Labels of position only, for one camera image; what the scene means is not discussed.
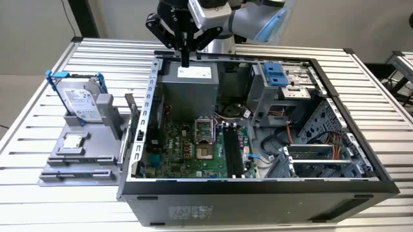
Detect silver CPU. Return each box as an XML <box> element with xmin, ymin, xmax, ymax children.
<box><xmin>63</xmin><ymin>134</ymin><xmax>87</xmax><ymax>148</ymax></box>

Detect grey parts rack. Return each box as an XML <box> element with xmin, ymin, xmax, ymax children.
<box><xmin>38</xmin><ymin>93</ymin><xmax>131</xmax><ymax>188</ymax></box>

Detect black wire loop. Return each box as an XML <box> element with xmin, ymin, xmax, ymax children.
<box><xmin>261</xmin><ymin>133</ymin><xmax>286</xmax><ymax>161</ymax></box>

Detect orange yellow drive wires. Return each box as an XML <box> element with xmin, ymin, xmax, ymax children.
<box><xmin>266</xmin><ymin>108</ymin><xmax>288</xmax><ymax>117</ymax></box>

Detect blue drive latch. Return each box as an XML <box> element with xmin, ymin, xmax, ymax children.
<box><xmin>264</xmin><ymin>62</ymin><xmax>289</xmax><ymax>87</ymax></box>

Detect metal socket cover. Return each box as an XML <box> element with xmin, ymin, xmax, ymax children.
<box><xmin>193</xmin><ymin>116</ymin><xmax>216</xmax><ymax>144</ymax></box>

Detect orange yellow power wires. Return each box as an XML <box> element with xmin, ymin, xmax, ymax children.
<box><xmin>324</xmin><ymin>131</ymin><xmax>344</xmax><ymax>162</ymax></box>

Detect graphics card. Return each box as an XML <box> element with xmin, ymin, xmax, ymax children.
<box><xmin>118</xmin><ymin>93</ymin><xmax>143</xmax><ymax>170</ymax></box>

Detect metal disk bay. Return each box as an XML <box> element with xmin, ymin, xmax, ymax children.
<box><xmin>266</xmin><ymin>142</ymin><xmax>371</xmax><ymax>179</ymax></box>

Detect black PC case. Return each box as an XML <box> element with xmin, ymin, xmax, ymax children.
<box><xmin>115</xmin><ymin>50</ymin><xmax>401</xmax><ymax>228</ymax></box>

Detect silver hard disk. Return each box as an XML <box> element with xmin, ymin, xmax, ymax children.
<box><xmin>54</xmin><ymin>79</ymin><xmax>105</xmax><ymax>121</ymax></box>

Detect black vertical post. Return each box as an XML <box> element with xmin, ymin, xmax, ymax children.
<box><xmin>66</xmin><ymin>0</ymin><xmax>102</xmax><ymax>39</ymax></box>

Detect orange data wire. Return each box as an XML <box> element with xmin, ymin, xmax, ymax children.
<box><xmin>285</xmin><ymin>122</ymin><xmax>296</xmax><ymax>146</ymax></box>

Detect grey drive cage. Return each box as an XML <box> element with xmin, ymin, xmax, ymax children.
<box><xmin>246</xmin><ymin>61</ymin><xmax>325</xmax><ymax>128</ymax></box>

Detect green motherboard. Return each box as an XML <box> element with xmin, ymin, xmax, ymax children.
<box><xmin>142</xmin><ymin>117</ymin><xmax>260</xmax><ymax>179</ymax></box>

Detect silver drive unit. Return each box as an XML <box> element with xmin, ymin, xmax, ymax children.
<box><xmin>281</xmin><ymin>87</ymin><xmax>312</xmax><ymax>100</ymax></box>

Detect grey power supply unit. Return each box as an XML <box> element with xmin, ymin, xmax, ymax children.
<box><xmin>157</xmin><ymin>60</ymin><xmax>221</xmax><ymax>121</ymax></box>

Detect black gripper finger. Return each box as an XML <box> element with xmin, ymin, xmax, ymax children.
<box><xmin>145</xmin><ymin>13</ymin><xmax>188</xmax><ymax>68</ymax></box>
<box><xmin>186</xmin><ymin>27</ymin><xmax>224</xmax><ymax>68</ymax></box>

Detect black RAM slot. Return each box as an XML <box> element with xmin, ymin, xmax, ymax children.
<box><xmin>230</xmin><ymin>122</ymin><xmax>242</xmax><ymax>179</ymax></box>
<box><xmin>234</xmin><ymin>122</ymin><xmax>246</xmax><ymax>179</ymax></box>
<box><xmin>226</xmin><ymin>122</ymin><xmax>240</xmax><ymax>179</ymax></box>
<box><xmin>224</xmin><ymin>122</ymin><xmax>236</xmax><ymax>179</ymax></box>

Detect metal slat table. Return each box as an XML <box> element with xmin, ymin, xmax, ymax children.
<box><xmin>383</xmin><ymin>50</ymin><xmax>413</xmax><ymax>107</ymax></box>

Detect CPU socket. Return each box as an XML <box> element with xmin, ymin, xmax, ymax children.
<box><xmin>194</xmin><ymin>143</ymin><xmax>217</xmax><ymax>160</ymax></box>

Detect power supply wire bundle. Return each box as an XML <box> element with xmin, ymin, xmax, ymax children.
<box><xmin>213</xmin><ymin>102</ymin><xmax>254</xmax><ymax>121</ymax></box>

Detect blue disk carrier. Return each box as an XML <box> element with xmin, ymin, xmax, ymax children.
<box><xmin>45</xmin><ymin>69</ymin><xmax>110</xmax><ymax>126</ymax></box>

